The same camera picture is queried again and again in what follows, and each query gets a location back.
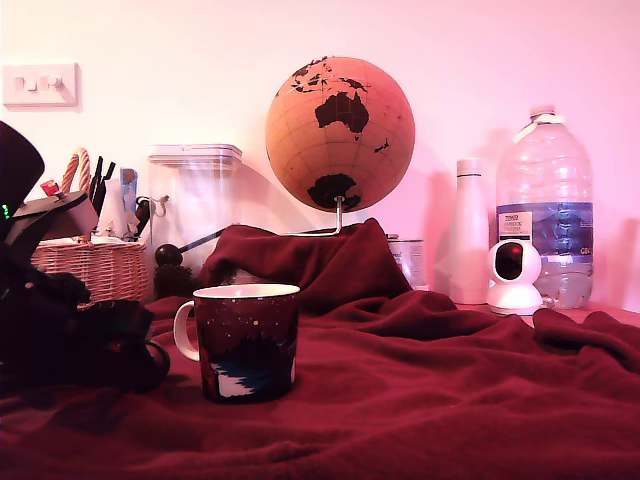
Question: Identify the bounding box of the slim white bottle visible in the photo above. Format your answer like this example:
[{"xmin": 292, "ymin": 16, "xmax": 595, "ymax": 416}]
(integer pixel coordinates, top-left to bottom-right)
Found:
[{"xmin": 447, "ymin": 158, "xmax": 491, "ymax": 306}]

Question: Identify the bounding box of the white tin can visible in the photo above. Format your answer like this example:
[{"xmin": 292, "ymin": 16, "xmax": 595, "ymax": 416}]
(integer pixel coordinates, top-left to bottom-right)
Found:
[{"xmin": 388, "ymin": 234, "xmax": 426, "ymax": 292}]

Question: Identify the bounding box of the small white round camera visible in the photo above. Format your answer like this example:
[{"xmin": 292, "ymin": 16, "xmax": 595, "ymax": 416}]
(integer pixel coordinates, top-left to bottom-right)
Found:
[{"xmin": 485, "ymin": 241, "xmax": 545, "ymax": 317}]

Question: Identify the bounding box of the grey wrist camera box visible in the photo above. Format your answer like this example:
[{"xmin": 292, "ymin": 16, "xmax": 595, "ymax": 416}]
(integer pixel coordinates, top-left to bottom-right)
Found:
[{"xmin": 12, "ymin": 189, "xmax": 99, "ymax": 241}]

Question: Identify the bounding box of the dark red fleece blanket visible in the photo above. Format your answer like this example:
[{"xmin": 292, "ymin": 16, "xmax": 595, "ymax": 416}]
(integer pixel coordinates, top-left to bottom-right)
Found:
[{"xmin": 0, "ymin": 217, "xmax": 640, "ymax": 480}]

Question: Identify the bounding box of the wicker basket with handle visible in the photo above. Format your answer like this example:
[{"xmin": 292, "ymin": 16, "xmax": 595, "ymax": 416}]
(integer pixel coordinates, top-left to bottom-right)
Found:
[{"xmin": 29, "ymin": 147, "xmax": 150, "ymax": 307}]

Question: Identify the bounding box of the blue and white carton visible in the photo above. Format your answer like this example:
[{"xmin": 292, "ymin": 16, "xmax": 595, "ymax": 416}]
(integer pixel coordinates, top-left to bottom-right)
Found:
[{"xmin": 118, "ymin": 168, "xmax": 139, "ymax": 214}]

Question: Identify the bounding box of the black knob crank handle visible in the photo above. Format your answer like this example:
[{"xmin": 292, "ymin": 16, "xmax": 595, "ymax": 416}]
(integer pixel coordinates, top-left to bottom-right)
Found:
[{"xmin": 153, "ymin": 229, "xmax": 226, "ymax": 267}]

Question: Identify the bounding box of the white wall light switch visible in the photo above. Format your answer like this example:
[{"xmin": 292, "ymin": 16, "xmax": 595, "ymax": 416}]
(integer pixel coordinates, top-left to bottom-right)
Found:
[{"xmin": 2, "ymin": 62, "xmax": 81, "ymax": 109}]

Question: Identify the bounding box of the clear plastic storage container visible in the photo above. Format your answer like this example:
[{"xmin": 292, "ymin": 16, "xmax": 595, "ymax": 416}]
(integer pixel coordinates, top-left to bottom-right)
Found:
[{"xmin": 147, "ymin": 143, "xmax": 245, "ymax": 301}]

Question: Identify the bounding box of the large clear water bottle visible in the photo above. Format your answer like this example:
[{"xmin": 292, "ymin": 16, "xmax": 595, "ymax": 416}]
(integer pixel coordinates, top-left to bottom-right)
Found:
[{"xmin": 495, "ymin": 104, "xmax": 595, "ymax": 310}]

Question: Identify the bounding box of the night sky print mug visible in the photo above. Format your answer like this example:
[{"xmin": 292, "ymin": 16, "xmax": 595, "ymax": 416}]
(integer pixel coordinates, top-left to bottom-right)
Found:
[{"xmin": 173, "ymin": 283, "xmax": 302, "ymax": 405}]

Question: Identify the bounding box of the cork globe on stand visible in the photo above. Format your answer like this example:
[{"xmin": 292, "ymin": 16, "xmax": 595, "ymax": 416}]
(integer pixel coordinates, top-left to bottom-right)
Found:
[{"xmin": 264, "ymin": 55, "xmax": 416, "ymax": 237}]

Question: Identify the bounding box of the black kitchen utensil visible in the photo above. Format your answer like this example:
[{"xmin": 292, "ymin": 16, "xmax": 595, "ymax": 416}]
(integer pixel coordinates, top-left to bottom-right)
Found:
[
  {"xmin": 88, "ymin": 156, "xmax": 104, "ymax": 216},
  {"xmin": 97, "ymin": 161, "xmax": 117, "ymax": 221}
]

